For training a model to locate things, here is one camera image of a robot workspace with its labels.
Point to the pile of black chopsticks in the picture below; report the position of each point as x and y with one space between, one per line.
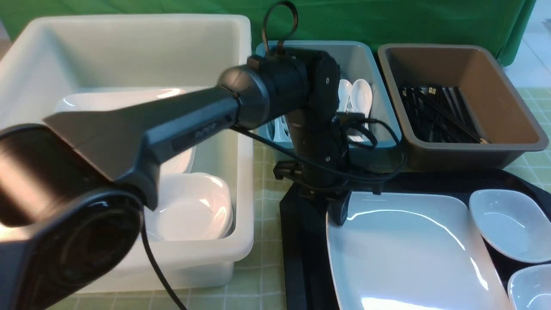
439 114

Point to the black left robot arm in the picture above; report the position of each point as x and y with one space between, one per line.
74 189

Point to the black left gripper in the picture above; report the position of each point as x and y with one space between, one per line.
321 164

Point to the white square side dish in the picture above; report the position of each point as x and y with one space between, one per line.
513 224

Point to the large white square rice plate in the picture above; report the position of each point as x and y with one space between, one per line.
402 251

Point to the white small bowl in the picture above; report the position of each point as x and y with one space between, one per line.
530 288

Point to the black serving tray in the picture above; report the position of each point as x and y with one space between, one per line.
307 275

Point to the stack of white small bowls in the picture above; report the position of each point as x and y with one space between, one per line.
191 207

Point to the green checkered table mat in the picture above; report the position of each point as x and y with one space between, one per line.
257 280

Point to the brown plastic chopstick bin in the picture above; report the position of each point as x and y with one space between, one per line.
498 111

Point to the stack of white square plates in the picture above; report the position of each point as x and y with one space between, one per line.
106 101

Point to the pile of white spoons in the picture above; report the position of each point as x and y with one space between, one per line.
354 97

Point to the teal plastic spoon bin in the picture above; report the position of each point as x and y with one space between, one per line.
356 61

